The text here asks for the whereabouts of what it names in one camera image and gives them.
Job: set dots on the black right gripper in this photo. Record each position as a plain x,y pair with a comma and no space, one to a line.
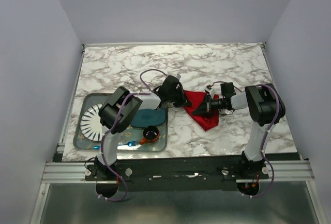
204,109

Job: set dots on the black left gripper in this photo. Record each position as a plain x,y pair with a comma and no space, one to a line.
183,102

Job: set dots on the red cloth napkin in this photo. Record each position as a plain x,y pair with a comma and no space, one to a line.
207,122

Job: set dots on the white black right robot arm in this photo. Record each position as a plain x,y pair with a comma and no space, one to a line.
265,108

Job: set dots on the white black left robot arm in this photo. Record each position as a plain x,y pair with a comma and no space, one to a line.
118,111

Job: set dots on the teal square plate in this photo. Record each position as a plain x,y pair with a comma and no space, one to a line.
149,117

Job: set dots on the brown ceramic cup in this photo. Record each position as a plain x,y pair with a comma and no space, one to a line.
151,135

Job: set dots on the glass rectangular tray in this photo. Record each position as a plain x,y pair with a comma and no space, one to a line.
130,134

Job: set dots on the white blue striped plate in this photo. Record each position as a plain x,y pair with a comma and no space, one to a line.
90,125

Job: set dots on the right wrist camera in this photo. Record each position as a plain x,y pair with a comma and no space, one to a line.
227,89

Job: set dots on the black mounting base plate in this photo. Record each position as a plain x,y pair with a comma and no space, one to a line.
179,174

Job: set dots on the blue handled utensil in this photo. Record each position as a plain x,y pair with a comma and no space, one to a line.
129,144

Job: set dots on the aluminium frame rail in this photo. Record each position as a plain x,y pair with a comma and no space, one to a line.
77,172

